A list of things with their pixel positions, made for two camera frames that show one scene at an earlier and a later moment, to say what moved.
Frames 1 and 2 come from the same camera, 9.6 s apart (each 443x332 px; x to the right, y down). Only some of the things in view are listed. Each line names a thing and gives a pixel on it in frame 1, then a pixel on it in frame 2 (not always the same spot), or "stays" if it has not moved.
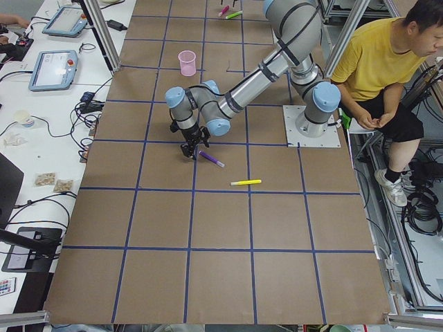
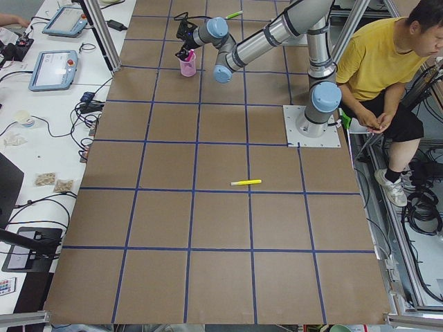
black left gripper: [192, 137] -> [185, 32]
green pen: [234, 14] stays
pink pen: [224, 10] -> [189, 57]
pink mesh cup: [187, 62] stays
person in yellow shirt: [374, 59] stays
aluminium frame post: [105, 32] stays
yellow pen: [246, 182] stays
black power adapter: [115, 25] stays
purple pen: [214, 160] -> [190, 54]
